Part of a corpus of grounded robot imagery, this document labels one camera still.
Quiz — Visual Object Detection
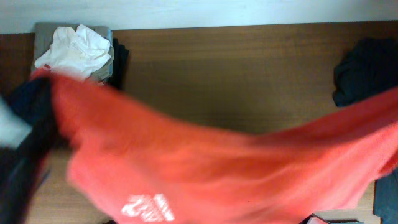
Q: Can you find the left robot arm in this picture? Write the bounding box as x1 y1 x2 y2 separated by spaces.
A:
1 78 58 224

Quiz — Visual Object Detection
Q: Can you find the black folded garment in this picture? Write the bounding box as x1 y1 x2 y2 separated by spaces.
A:
107 38 130 90

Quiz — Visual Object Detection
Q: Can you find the olive grey folded garment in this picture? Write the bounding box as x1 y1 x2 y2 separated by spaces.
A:
30 22 115 83

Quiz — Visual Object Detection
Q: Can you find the red orange t-shirt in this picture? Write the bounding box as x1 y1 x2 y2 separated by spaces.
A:
32 70 397 223

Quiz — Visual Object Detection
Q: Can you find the dark teal garment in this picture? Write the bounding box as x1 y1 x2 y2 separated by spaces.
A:
332 38 397 107

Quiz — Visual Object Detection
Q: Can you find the white folded shirt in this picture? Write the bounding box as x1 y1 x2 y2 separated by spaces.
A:
34 24 112 82

